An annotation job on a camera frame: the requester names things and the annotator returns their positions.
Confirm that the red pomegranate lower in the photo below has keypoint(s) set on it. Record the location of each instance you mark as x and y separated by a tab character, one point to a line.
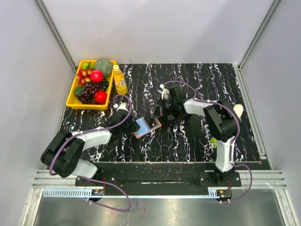
100	97

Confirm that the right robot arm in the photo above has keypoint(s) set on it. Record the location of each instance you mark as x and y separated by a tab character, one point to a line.
222	120

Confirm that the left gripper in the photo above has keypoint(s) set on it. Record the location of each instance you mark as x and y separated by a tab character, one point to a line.
134	125

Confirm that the black card box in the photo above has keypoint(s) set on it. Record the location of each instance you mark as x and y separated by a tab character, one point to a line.
173	118

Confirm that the red pomegranate upper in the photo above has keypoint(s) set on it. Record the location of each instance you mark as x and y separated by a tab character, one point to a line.
96	76

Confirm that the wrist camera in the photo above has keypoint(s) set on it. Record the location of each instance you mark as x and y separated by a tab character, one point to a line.
164	92
122	107

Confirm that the pink leather card holder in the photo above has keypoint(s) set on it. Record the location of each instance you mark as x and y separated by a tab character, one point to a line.
145	129

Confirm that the small red fruit bunch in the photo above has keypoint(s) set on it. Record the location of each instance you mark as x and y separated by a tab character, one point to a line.
83	76

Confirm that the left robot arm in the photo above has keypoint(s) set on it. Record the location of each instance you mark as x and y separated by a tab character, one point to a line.
63	154

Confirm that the black VIP credit card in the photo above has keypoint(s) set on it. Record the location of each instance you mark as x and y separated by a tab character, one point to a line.
153	123

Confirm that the yellow plastic tray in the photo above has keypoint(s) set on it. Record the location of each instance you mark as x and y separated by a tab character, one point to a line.
73	103

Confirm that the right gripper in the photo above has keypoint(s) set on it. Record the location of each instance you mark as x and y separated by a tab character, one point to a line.
160	110

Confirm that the red pomegranate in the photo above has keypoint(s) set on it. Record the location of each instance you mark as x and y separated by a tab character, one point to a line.
96	76
100	97

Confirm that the yellow juice bottle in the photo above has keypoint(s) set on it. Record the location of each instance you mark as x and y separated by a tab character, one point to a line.
119	80

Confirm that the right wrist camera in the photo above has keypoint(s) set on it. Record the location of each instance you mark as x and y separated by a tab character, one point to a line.
164	92

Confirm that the small black grape bunch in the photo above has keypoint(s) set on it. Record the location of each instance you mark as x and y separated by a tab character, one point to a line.
104	84

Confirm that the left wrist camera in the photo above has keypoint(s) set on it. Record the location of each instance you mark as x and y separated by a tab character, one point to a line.
122	107

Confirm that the green melon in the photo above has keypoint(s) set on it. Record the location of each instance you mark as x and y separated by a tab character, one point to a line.
105	66

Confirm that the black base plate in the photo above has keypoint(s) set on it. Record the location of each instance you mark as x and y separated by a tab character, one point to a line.
173	178

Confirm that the dark purple grape bunch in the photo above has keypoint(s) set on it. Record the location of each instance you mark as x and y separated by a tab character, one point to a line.
87	95

